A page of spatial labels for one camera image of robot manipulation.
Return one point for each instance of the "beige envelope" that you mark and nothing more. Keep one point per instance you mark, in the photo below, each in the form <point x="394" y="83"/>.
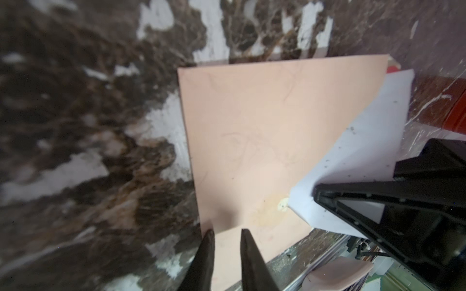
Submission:
<point x="254" y="131"/>

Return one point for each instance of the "red pen holder cup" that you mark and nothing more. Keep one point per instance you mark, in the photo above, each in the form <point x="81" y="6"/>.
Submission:
<point x="456" y="120"/>

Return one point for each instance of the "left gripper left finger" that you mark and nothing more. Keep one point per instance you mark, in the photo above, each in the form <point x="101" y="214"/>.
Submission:
<point x="199" y="274"/>

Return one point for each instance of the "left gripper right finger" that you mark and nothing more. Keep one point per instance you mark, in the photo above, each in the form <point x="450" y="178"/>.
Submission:
<point x="255" y="275"/>

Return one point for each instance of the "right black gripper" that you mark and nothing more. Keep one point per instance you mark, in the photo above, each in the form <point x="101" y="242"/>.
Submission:
<point x="418" y="219"/>

